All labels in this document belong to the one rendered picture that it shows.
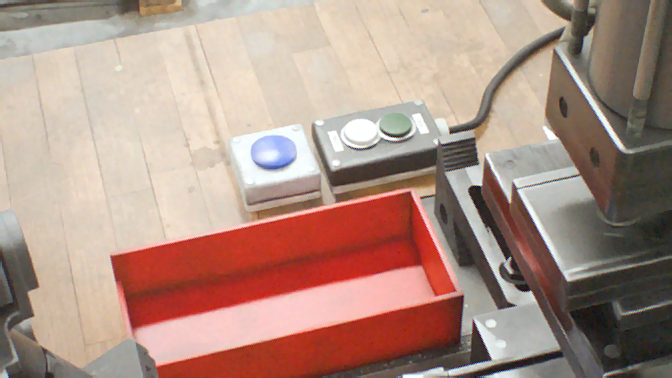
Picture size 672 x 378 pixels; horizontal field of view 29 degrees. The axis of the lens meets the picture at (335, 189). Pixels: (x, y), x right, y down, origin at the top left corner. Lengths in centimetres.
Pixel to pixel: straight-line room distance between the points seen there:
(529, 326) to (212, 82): 46
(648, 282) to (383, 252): 39
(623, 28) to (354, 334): 42
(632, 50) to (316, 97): 63
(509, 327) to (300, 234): 21
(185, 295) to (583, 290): 43
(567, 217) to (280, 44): 61
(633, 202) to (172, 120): 64
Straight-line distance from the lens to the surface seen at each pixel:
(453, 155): 104
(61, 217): 113
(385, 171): 112
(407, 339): 99
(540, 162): 81
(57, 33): 282
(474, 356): 94
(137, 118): 121
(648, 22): 59
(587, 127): 66
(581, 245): 71
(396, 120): 113
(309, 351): 96
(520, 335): 91
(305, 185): 110
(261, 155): 110
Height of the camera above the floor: 170
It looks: 45 degrees down
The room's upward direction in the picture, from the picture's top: 2 degrees counter-clockwise
